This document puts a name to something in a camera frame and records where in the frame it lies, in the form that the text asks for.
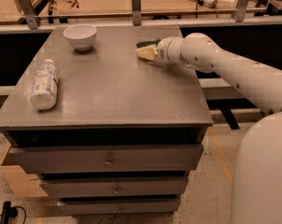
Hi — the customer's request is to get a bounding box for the green and yellow sponge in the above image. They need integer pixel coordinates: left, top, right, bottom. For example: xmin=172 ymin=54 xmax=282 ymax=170
xmin=135 ymin=39 xmax=161 ymax=49

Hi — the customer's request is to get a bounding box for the cardboard box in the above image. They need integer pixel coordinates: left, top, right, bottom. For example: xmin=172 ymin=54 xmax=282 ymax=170
xmin=0 ymin=144 xmax=49 ymax=199

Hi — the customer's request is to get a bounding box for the left metal railing bracket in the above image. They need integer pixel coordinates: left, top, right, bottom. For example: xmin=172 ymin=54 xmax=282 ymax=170
xmin=19 ymin=0 xmax=39 ymax=29

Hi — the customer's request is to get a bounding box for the middle metal railing bracket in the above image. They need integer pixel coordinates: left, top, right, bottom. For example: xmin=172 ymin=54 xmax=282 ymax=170
xmin=132 ymin=0 xmax=141 ymax=26

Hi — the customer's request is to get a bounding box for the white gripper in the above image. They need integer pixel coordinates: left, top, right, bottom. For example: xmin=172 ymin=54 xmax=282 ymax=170
xmin=135 ymin=36 xmax=185 ymax=64

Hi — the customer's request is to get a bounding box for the bottom grey drawer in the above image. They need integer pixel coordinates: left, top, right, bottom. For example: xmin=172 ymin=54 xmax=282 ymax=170
xmin=57 ymin=198 xmax=179 ymax=216

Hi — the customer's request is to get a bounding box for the white ceramic bowl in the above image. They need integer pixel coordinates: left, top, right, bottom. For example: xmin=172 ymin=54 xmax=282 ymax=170
xmin=63 ymin=24 xmax=97 ymax=50

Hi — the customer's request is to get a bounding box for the middle grey drawer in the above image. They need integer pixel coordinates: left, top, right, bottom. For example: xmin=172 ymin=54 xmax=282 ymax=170
xmin=41 ymin=176 xmax=188 ymax=199

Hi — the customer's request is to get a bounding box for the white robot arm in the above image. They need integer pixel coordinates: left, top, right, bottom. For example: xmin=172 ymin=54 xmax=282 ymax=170
xmin=135 ymin=33 xmax=282 ymax=224

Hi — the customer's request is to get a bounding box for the grey drawer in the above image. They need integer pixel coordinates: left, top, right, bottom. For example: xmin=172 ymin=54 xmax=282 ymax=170
xmin=41 ymin=176 xmax=188 ymax=199
xmin=57 ymin=198 xmax=179 ymax=216
xmin=9 ymin=144 xmax=203 ymax=174

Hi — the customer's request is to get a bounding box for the plastic bottle lying down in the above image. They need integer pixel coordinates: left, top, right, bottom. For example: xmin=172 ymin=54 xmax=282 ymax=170
xmin=30 ymin=59 xmax=59 ymax=110

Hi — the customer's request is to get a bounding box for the top grey drawer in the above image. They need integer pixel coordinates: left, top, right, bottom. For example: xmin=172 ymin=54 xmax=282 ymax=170
xmin=9 ymin=144 xmax=203 ymax=174

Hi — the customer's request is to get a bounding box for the grey drawer cabinet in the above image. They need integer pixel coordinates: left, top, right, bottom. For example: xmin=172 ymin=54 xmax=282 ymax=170
xmin=0 ymin=27 xmax=212 ymax=203

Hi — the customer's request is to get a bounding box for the black power plug and cable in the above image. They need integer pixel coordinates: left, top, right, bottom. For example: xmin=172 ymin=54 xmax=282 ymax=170
xmin=0 ymin=201 xmax=27 ymax=224

